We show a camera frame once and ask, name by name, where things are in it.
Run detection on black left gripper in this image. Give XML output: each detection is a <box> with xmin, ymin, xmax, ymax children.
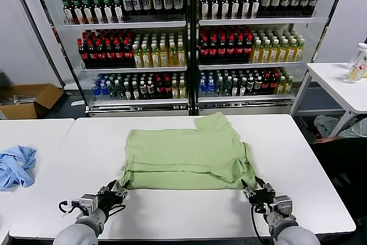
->
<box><xmin>96</xmin><ymin>180</ymin><xmax>130</xmax><ymax>215</ymax></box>

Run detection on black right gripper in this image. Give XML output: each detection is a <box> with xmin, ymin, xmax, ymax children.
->
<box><xmin>241</xmin><ymin>176</ymin><xmax>278</xmax><ymax>208</ymax></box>

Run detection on light green shirt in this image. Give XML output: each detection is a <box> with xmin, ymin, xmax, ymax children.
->
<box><xmin>120</xmin><ymin>112</ymin><xmax>259</xmax><ymax>192</ymax></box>

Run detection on person hand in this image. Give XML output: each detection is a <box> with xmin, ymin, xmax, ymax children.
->
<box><xmin>315</xmin><ymin>137</ymin><xmax>339</xmax><ymax>145</ymax></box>

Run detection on black office chair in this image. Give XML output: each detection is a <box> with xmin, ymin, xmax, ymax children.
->
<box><xmin>311</xmin><ymin>135</ymin><xmax>367</xmax><ymax>228</ymax></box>

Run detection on pale grey crumpled fabric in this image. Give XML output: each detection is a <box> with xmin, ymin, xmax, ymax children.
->
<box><xmin>314</xmin><ymin>114</ymin><xmax>348</xmax><ymax>137</ymax></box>

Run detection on blue drink bottle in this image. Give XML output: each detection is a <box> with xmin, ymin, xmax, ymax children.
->
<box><xmin>100</xmin><ymin>82</ymin><xmax>110</xmax><ymax>101</ymax></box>
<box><xmin>206</xmin><ymin>79</ymin><xmax>216</xmax><ymax>98</ymax></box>
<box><xmin>91</xmin><ymin>83</ymin><xmax>101</xmax><ymax>101</ymax></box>
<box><xmin>198</xmin><ymin>79</ymin><xmax>208</xmax><ymax>98</ymax></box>

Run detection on crumpled light blue cloth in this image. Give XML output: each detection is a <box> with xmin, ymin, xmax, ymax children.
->
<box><xmin>0</xmin><ymin>145</ymin><xmax>37</xmax><ymax>191</ymax></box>

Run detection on person arm pale green sleeve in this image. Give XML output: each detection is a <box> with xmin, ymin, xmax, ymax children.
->
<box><xmin>338</xmin><ymin>118</ymin><xmax>367</xmax><ymax>139</ymax></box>

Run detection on open cardboard box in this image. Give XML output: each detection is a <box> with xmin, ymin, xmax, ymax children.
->
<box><xmin>0</xmin><ymin>83</ymin><xmax>64</xmax><ymax>120</ymax></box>

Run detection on grey metal rods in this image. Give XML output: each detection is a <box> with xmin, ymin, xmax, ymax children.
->
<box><xmin>0</xmin><ymin>93</ymin><xmax>44</xmax><ymax>106</ymax></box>

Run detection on white side table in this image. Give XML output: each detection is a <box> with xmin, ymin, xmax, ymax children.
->
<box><xmin>289</xmin><ymin>61</ymin><xmax>367</xmax><ymax>139</ymax></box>

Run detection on cola bottle red cap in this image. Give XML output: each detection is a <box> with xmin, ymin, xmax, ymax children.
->
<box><xmin>208</xmin><ymin>36</ymin><xmax>218</xmax><ymax>63</ymax></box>
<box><xmin>123</xmin><ymin>39</ymin><xmax>133</xmax><ymax>67</ymax></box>
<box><xmin>235</xmin><ymin>36</ymin><xmax>244</xmax><ymax>63</ymax></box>
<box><xmin>96</xmin><ymin>39</ymin><xmax>106</xmax><ymax>68</ymax></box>
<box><xmin>78</xmin><ymin>39</ymin><xmax>89</xmax><ymax>68</ymax></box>
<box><xmin>114</xmin><ymin>39</ymin><xmax>124</xmax><ymax>67</ymax></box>
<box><xmin>200</xmin><ymin>37</ymin><xmax>209</xmax><ymax>64</ymax></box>
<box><xmin>87</xmin><ymin>39</ymin><xmax>97</xmax><ymax>68</ymax></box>
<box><xmin>105</xmin><ymin>39</ymin><xmax>115</xmax><ymax>67</ymax></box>
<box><xmin>217</xmin><ymin>36</ymin><xmax>227</xmax><ymax>63</ymax></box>
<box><xmin>225</xmin><ymin>36</ymin><xmax>236</xmax><ymax>63</ymax></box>
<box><xmin>243</xmin><ymin>36</ymin><xmax>253</xmax><ymax>63</ymax></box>

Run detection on clear bottle yellow liquid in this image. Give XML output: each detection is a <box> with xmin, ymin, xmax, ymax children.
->
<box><xmin>345</xmin><ymin>60</ymin><xmax>364</xmax><ymax>84</ymax></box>

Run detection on white beverage cooler cabinet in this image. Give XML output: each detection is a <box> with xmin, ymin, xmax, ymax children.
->
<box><xmin>68</xmin><ymin>0</ymin><xmax>192</xmax><ymax>117</ymax></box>

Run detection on shelf rack with bottles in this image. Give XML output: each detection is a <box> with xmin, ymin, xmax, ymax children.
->
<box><xmin>196</xmin><ymin>0</ymin><xmax>319</xmax><ymax>115</ymax></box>

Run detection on clear bottle white cap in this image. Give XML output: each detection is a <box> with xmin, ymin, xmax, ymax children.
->
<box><xmin>348</xmin><ymin>42</ymin><xmax>367</xmax><ymax>79</ymax></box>

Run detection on dark tea bottle green cap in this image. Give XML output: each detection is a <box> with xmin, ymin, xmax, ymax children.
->
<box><xmin>209</xmin><ymin>0</ymin><xmax>220</xmax><ymax>20</ymax></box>
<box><xmin>240</xmin><ymin>0</ymin><xmax>251</xmax><ymax>19</ymax></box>
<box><xmin>250</xmin><ymin>0</ymin><xmax>260</xmax><ymax>18</ymax></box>
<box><xmin>103</xmin><ymin>0</ymin><xmax>115</xmax><ymax>24</ymax></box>
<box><xmin>230</xmin><ymin>0</ymin><xmax>241</xmax><ymax>19</ymax></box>
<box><xmin>112</xmin><ymin>0</ymin><xmax>124</xmax><ymax>24</ymax></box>
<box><xmin>92</xmin><ymin>0</ymin><xmax>104</xmax><ymax>24</ymax></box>
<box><xmin>200</xmin><ymin>0</ymin><xmax>210</xmax><ymax>20</ymax></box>
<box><xmin>63</xmin><ymin>0</ymin><xmax>73</xmax><ymax>25</ymax></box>
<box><xmin>82</xmin><ymin>0</ymin><xmax>94</xmax><ymax>24</ymax></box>
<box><xmin>220</xmin><ymin>0</ymin><xmax>231</xmax><ymax>20</ymax></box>
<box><xmin>72</xmin><ymin>0</ymin><xmax>84</xmax><ymax>25</ymax></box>

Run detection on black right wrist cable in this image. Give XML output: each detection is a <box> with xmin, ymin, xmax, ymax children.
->
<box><xmin>250</xmin><ymin>203</ymin><xmax>273</xmax><ymax>245</ymax></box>

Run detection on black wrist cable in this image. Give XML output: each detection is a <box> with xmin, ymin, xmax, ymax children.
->
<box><xmin>58</xmin><ymin>199</ymin><xmax>127</xmax><ymax>217</ymax></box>
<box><xmin>250</xmin><ymin>203</ymin><xmax>273</xmax><ymax>245</ymax></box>

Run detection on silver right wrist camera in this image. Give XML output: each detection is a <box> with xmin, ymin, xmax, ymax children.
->
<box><xmin>274</xmin><ymin>195</ymin><xmax>295</xmax><ymax>214</ymax></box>

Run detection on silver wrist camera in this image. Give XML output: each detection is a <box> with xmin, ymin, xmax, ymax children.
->
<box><xmin>77</xmin><ymin>194</ymin><xmax>99</xmax><ymax>215</ymax></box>
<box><xmin>274</xmin><ymin>195</ymin><xmax>295</xmax><ymax>214</ymax></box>

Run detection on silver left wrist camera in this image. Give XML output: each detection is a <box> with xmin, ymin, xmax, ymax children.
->
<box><xmin>77</xmin><ymin>194</ymin><xmax>99</xmax><ymax>215</ymax></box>

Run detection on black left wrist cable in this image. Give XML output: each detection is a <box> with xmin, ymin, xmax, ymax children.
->
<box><xmin>58</xmin><ymin>199</ymin><xmax>127</xmax><ymax>217</ymax></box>

